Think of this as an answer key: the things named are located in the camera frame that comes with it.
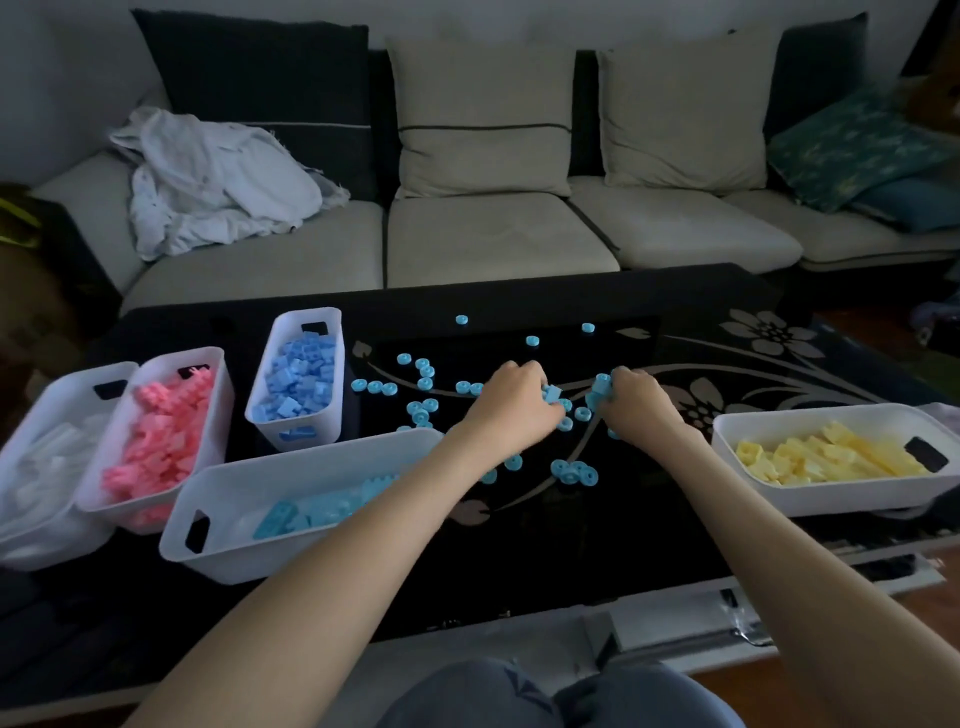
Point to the person's leg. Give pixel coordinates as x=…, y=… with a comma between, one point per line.
x=465, y=697
x=645, y=701

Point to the glossy brown shopping bag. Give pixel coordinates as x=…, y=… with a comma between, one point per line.
x=37, y=315

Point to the person's right leg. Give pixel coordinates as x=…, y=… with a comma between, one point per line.
x=645, y=701

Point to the teal patterned cushion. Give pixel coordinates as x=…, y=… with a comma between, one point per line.
x=847, y=150

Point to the person's left hand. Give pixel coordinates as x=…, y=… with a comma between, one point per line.
x=514, y=412

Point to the person's right hand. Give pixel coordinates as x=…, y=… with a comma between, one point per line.
x=645, y=409

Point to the beige back cushion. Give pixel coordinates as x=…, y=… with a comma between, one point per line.
x=480, y=161
x=686, y=112

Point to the brown bear plush cushion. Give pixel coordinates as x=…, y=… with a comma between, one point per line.
x=941, y=82

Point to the yellow bag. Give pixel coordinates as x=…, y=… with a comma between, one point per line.
x=19, y=225

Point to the person's left leg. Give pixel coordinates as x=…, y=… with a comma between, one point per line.
x=465, y=697

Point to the turquoise toy block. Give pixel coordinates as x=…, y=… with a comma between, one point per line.
x=600, y=386
x=553, y=393

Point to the person's right forearm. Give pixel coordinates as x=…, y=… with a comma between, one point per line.
x=810, y=585

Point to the dark grey back cushion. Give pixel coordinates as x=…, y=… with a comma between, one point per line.
x=814, y=67

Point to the blue cushion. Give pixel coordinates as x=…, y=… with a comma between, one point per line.
x=911, y=204

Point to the person's left forearm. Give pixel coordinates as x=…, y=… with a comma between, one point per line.
x=300, y=600

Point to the crumpled white cloth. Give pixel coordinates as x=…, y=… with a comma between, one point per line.
x=217, y=180

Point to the lavender plastic bag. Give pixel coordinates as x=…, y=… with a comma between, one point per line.
x=943, y=416

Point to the black glass coffee table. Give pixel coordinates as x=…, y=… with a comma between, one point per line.
x=600, y=540

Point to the grey sofa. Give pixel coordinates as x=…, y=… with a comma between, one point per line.
x=495, y=240

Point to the pile of colorful blocks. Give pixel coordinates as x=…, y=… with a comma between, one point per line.
x=420, y=409

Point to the pile of white blocks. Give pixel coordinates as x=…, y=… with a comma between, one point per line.
x=52, y=469

